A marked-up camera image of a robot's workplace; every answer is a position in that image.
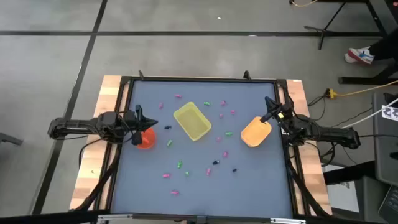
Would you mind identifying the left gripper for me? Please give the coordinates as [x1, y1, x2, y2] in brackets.
[119, 105, 159, 146]

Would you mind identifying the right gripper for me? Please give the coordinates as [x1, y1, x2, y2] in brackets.
[260, 96, 295, 123]

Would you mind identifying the red-orange round bowl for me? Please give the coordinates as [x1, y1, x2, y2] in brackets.
[134, 126, 157, 151]

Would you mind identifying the orange-yellow plastic basket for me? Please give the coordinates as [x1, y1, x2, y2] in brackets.
[241, 116, 272, 148]

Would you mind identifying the translucent yellow rectangular bin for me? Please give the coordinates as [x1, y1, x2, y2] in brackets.
[173, 101, 213, 142]

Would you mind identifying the blue table mat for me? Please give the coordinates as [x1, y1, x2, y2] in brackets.
[110, 80, 295, 219]

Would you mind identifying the black desk foot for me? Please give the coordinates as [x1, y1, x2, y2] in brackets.
[338, 60, 398, 85]

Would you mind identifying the person's shoe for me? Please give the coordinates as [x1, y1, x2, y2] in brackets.
[344, 46, 376, 65]

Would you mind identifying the white paper sheet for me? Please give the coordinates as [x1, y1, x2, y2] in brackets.
[323, 164, 361, 213]

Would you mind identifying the grey cabinet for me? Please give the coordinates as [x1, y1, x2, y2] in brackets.
[372, 91, 398, 187]

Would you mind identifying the white printed marker tag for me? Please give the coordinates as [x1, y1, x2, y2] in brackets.
[381, 105, 398, 123]

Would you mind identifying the grey stand foot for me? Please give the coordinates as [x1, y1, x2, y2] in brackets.
[0, 132, 24, 146]

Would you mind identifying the person's leg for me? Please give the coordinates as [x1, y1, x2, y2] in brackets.
[369, 29, 398, 62]

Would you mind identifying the dark grey case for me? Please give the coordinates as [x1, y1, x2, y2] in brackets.
[354, 175, 389, 223]

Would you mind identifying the dark keyboard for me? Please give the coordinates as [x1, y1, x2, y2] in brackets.
[378, 185, 398, 223]

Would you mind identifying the black sleeved cable bundle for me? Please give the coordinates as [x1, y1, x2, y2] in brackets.
[73, 146, 122, 213]
[287, 146, 332, 217]

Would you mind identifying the black table frame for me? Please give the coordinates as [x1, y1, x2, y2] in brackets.
[93, 75, 312, 218]

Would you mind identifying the black floor cable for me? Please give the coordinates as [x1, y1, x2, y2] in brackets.
[331, 107, 373, 128]

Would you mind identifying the black desk leg frame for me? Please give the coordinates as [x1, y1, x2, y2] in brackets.
[303, 0, 389, 50]

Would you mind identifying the silver metal bracket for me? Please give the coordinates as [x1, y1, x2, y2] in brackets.
[269, 218, 307, 224]
[98, 213, 134, 223]

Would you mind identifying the yellow extension cord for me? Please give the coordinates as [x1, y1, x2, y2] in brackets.
[334, 79, 398, 97]

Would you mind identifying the white cable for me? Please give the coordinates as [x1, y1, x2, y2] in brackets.
[340, 98, 398, 129]

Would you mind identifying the thin yellow cable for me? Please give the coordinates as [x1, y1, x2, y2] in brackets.
[290, 0, 318, 7]

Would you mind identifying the black camera rig bar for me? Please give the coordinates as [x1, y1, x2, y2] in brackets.
[0, 210, 398, 224]

